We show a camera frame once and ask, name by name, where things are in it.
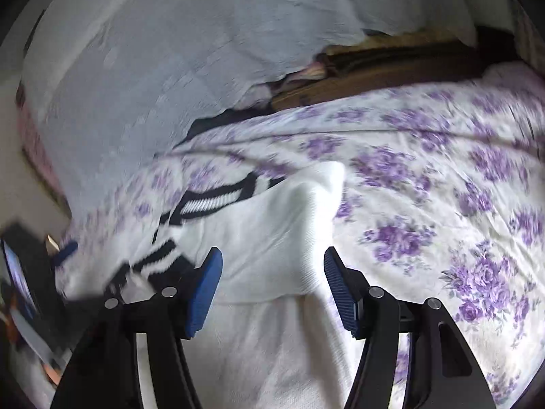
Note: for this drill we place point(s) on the pink mattress edge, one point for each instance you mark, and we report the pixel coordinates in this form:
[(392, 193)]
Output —
[(32, 136)]

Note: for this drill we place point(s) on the brown folded blanket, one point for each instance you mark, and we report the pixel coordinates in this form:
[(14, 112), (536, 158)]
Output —
[(383, 72)]

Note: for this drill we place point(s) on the purple floral bed sheet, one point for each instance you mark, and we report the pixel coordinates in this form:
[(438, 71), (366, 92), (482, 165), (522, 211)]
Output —
[(425, 179)]

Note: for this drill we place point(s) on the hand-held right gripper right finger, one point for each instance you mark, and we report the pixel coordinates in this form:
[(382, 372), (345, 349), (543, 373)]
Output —
[(340, 294)]

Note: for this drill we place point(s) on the pink folded cloth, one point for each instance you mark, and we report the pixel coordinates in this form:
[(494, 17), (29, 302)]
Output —
[(313, 70)]

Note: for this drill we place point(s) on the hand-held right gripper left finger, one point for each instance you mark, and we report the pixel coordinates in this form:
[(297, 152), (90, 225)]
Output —
[(203, 294)]

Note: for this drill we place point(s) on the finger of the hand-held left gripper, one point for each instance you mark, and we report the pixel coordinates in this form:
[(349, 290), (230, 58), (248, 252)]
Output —
[(66, 252), (113, 281)]

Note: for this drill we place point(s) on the pale lace cloth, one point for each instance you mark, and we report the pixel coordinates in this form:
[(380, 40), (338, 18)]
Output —
[(170, 51)]

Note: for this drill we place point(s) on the white knit sweater black trim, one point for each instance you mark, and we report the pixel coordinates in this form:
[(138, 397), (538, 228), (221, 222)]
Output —
[(264, 238)]

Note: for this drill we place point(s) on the black cloth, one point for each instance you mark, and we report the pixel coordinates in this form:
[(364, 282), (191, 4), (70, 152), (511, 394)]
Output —
[(221, 121)]

